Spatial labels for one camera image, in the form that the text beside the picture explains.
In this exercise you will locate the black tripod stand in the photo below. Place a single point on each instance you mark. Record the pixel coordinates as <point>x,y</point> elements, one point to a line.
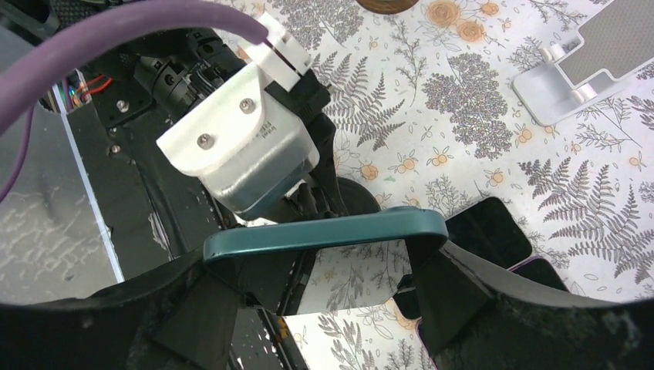
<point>352,196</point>

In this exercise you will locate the wooden-base grey phone stand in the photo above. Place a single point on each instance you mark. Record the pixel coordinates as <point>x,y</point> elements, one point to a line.
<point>387,7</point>

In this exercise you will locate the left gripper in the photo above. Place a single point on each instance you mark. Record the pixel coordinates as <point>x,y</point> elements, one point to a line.
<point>173,71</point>

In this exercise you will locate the purple-edged black phone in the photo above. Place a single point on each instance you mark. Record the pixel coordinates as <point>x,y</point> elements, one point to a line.
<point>539,270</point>

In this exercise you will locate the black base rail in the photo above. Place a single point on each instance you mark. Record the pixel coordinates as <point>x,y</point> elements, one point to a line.
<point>154,214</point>

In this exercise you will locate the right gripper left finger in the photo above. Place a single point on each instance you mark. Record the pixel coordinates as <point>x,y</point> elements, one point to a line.
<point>128,321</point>

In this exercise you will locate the teal phone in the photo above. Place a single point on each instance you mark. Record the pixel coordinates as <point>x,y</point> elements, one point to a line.
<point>266,264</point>

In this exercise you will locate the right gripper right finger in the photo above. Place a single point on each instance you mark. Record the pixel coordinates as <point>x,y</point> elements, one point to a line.
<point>476,315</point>

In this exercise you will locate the floral patterned mat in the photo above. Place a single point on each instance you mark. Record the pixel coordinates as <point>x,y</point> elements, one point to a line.
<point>426,117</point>

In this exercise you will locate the white phone stand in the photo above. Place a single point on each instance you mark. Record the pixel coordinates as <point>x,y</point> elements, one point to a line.
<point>612,45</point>

